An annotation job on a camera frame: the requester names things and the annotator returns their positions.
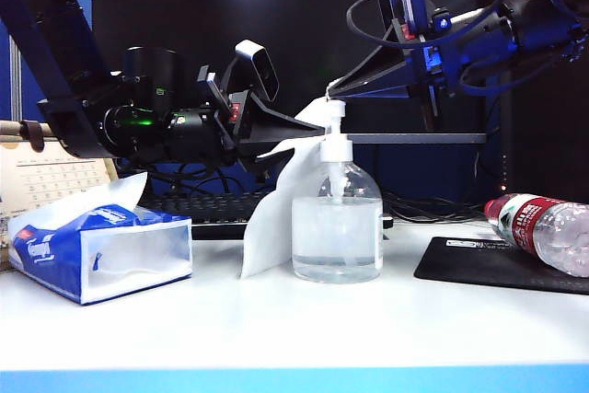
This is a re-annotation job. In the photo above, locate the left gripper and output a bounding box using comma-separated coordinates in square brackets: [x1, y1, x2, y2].
[196, 64, 326, 183]

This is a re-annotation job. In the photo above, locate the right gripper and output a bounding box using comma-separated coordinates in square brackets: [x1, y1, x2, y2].
[326, 7, 462, 133]

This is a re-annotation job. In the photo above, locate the white paper tissue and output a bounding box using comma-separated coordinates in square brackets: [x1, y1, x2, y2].
[6, 170, 149, 233]
[238, 96, 341, 280]

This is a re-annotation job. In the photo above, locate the clear alcohol pump bottle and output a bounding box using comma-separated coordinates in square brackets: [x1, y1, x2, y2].
[291, 100, 385, 284]

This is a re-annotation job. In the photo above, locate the blue white tissue pack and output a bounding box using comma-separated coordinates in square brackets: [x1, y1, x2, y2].
[7, 203, 194, 306]

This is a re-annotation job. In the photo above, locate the red label water bottle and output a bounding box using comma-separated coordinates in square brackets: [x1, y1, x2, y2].
[483, 193, 589, 279]

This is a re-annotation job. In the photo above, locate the black keyboard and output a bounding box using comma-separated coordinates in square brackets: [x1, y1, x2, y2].
[140, 188, 396, 241]

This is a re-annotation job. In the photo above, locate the black AOC monitor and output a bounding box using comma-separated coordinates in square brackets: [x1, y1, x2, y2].
[91, 0, 488, 190]

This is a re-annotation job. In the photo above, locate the black HSO monitor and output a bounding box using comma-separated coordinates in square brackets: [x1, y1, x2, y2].
[496, 0, 589, 205]

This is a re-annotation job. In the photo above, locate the black mouse pad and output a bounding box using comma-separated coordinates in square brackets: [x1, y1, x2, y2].
[413, 236, 589, 296]

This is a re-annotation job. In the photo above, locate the paper desk calendar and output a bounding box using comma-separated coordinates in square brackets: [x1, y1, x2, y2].
[0, 134, 119, 270]

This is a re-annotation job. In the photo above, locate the blue office partition panel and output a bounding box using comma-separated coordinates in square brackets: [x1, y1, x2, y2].
[0, 0, 94, 123]

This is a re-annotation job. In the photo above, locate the black looped cable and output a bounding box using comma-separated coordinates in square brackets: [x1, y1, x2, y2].
[151, 163, 277, 199]

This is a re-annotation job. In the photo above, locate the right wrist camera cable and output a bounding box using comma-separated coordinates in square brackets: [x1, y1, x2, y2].
[345, 0, 461, 50]

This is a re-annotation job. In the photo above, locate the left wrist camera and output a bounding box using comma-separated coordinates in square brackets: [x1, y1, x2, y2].
[225, 40, 281, 102]

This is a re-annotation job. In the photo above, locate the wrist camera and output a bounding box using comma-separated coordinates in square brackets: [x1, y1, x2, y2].
[376, 0, 436, 40]
[225, 40, 281, 102]

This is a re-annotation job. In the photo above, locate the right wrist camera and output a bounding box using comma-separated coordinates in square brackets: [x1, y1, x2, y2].
[376, 0, 436, 40]

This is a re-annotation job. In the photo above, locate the thin black monitor cable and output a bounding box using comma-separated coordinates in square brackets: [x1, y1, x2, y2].
[472, 98, 502, 197]

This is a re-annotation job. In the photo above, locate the black cable bundle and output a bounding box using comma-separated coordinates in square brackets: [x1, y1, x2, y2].
[384, 194, 490, 225]

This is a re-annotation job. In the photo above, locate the wooden rod with brown strap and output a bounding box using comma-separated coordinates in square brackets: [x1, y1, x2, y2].
[0, 119, 52, 153]

